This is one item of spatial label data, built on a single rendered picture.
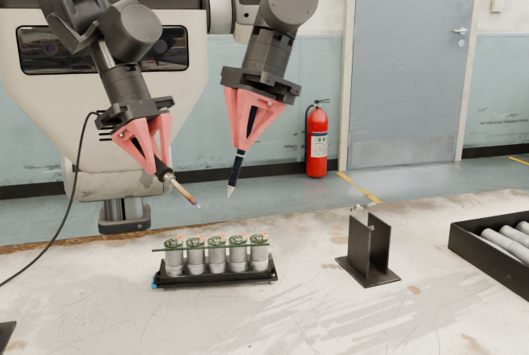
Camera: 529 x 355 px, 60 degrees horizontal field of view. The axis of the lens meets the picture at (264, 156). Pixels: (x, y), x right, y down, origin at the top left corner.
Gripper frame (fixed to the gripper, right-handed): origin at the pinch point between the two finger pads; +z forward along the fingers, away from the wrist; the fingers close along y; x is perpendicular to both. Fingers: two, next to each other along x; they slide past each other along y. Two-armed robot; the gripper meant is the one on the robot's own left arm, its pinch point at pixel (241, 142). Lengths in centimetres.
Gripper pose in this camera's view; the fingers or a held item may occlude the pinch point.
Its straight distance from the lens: 60.8
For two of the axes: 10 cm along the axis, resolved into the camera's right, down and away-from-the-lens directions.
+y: 5.8, 2.2, -7.9
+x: 7.7, 1.9, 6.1
